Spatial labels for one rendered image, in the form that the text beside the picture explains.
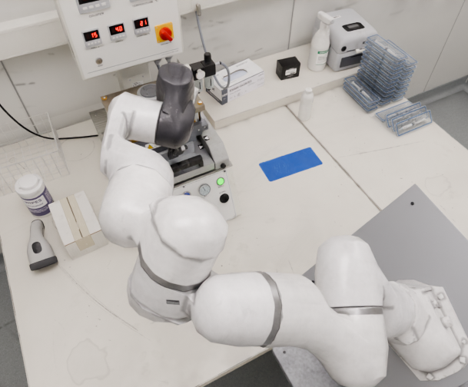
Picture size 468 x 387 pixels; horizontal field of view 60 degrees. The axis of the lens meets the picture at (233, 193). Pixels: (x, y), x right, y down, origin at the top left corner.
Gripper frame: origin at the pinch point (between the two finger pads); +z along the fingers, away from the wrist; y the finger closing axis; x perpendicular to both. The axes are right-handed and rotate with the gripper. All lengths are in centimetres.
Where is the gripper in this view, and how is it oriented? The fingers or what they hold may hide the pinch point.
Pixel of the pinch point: (173, 151)
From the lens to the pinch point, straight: 124.6
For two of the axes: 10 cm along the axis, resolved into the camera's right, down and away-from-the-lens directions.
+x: 8.9, -3.6, 2.8
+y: 4.3, 8.7, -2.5
